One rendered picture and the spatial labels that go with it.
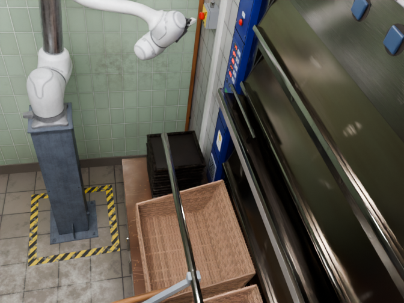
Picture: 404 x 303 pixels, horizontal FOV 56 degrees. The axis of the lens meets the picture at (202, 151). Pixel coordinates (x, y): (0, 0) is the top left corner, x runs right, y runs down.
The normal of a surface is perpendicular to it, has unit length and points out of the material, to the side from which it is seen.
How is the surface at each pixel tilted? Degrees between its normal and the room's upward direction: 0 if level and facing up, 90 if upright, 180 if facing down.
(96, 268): 0
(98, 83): 90
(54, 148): 90
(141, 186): 0
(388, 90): 90
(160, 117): 90
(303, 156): 70
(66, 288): 0
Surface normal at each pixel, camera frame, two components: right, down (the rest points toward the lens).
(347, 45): -0.97, 0.07
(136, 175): 0.11, -0.69
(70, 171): 0.26, 0.71
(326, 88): -0.87, -0.17
